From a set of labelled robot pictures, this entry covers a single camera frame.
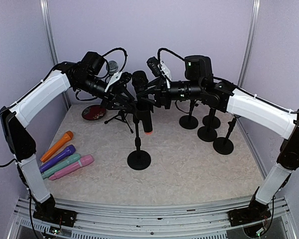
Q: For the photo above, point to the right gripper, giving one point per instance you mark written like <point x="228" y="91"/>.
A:
<point x="160" y="92"/>

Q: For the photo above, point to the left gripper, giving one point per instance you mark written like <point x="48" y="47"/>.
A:
<point x="113" y="94"/>

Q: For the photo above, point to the black tripod mic stand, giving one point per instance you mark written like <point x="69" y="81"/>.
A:
<point x="120" y="116"/>

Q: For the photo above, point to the black tall microphone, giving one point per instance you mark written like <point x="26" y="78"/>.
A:
<point x="139" y="82"/>

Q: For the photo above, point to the silver rhinestone microphone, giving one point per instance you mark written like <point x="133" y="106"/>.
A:
<point x="112" y="67"/>

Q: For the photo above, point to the orange microphone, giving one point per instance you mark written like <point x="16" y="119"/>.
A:
<point x="64" y="139"/>

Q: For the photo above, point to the pink microphone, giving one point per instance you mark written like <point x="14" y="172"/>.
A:
<point x="82" y="162"/>

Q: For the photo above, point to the purple microphone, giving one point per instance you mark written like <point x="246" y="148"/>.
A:
<point x="67" y="151"/>

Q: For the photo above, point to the teal microphone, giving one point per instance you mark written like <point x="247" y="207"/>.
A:
<point x="69" y="160"/>

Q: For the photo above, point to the black round-base stand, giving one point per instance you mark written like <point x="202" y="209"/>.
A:
<point x="211" y="119"/>

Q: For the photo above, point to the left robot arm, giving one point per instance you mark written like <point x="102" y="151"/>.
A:
<point x="83" y="76"/>

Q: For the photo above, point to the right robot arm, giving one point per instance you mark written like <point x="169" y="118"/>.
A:
<point x="221" y="95"/>

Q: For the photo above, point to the dark red floral plate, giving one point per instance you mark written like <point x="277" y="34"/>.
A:
<point x="93" y="112"/>

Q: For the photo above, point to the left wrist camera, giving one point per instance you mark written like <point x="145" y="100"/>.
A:
<point x="118" y="79"/>

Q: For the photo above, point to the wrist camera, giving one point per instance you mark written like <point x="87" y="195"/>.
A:
<point x="159" y="69"/>
<point x="118" y="79"/>

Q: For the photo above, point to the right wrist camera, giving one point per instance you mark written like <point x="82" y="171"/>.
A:
<point x="159" y="69"/>

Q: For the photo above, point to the left metal frame post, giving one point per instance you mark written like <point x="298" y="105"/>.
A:
<point x="48" y="30"/>

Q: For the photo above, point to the metal frame post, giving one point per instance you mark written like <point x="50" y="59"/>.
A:
<point x="246" y="14"/>
<point x="48" y="30"/>

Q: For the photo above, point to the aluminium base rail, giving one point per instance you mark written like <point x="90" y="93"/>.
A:
<point x="193" y="221"/>

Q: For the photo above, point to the right metal frame post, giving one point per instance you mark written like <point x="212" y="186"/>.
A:
<point x="246" y="14"/>

